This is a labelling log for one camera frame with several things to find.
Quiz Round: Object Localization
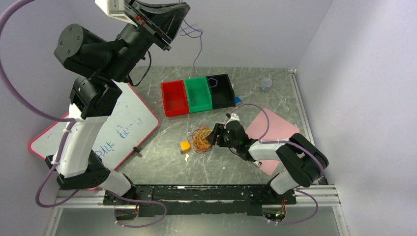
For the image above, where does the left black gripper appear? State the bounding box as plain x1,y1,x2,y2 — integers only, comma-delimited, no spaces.
104,0,193,83

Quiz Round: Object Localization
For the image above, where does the orange cable bundle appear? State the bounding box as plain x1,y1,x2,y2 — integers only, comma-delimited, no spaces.
187,125,216,154

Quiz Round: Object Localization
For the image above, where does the thin purple cable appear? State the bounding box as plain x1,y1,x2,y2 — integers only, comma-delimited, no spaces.
178,0,219,89

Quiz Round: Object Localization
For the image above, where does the black plastic bin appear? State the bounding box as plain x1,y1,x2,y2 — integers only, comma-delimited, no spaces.
206,74,236,110

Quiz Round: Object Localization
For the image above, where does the green plastic bin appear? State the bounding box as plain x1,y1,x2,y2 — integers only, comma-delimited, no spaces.
184,77,212,113

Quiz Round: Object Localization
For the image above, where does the red plastic bin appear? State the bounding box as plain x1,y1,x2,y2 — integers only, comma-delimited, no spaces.
161,80,189,117

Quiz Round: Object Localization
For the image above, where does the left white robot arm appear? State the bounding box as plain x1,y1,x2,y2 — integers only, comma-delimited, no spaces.
45,0,190,205

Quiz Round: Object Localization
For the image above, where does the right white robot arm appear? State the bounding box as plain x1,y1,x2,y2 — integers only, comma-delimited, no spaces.
206,120,329,204

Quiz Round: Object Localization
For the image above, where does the yellow cube block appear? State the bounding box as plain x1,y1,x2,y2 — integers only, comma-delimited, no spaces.
179,141,191,154

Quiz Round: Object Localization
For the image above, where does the pink clipboard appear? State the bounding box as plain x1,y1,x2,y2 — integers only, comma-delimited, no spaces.
245,108,299,176

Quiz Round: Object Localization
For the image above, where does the small clear jar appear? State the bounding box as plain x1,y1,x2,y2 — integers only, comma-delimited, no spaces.
259,78,273,92

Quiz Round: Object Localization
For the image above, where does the pink framed whiteboard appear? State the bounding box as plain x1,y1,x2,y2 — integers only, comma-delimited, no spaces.
29,83,159,170

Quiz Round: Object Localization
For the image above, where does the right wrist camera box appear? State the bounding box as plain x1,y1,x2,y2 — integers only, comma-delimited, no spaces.
225,113,240,129

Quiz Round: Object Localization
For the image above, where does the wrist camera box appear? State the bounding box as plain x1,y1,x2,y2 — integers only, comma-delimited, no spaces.
225,113,240,129
94,0,137,26

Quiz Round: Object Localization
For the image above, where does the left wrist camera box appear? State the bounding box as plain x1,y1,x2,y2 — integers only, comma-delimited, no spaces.
94,0,137,26

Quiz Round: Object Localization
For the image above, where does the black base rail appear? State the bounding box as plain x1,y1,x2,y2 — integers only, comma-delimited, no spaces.
103,184,297,217

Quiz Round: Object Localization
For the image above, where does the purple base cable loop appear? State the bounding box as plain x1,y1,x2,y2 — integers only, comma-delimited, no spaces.
113,199,168,229

